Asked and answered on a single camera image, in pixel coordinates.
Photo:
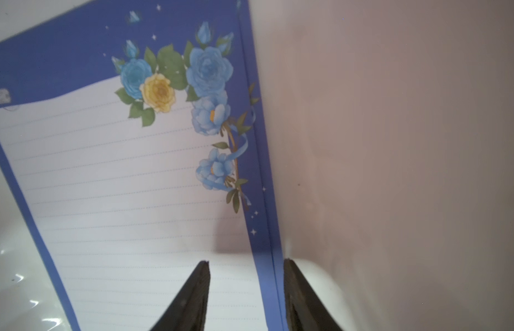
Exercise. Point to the white plastic storage tray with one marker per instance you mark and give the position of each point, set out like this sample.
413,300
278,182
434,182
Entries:
390,137

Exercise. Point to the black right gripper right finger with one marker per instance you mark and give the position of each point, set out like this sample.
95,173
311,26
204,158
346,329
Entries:
304,310

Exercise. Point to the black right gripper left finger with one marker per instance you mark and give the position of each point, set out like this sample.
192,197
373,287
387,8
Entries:
187,311

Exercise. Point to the blue bordered stationery sheet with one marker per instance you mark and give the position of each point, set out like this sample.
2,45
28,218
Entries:
132,138

